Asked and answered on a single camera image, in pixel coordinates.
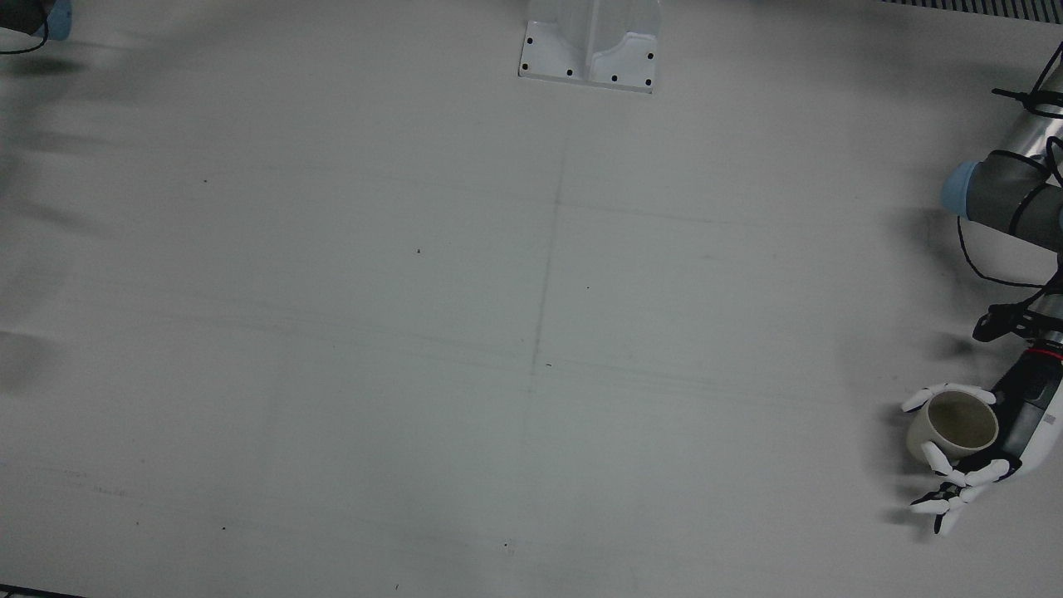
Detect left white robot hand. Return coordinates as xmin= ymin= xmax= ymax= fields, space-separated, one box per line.
xmin=902 ymin=347 xmax=1063 ymax=536

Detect beige paper cup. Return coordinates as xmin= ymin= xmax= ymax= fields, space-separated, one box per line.
xmin=906 ymin=390 xmax=999 ymax=463

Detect striped metal floor grating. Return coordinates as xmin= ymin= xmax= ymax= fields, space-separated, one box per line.
xmin=880 ymin=0 xmax=1063 ymax=24

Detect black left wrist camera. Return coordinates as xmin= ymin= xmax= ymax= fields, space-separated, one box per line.
xmin=972 ymin=303 xmax=1047 ymax=343

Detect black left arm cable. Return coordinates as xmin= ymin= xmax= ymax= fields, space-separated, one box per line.
xmin=957 ymin=42 xmax=1063 ymax=312

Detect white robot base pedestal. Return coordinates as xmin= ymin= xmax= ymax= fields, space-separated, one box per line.
xmin=517 ymin=0 xmax=663 ymax=94

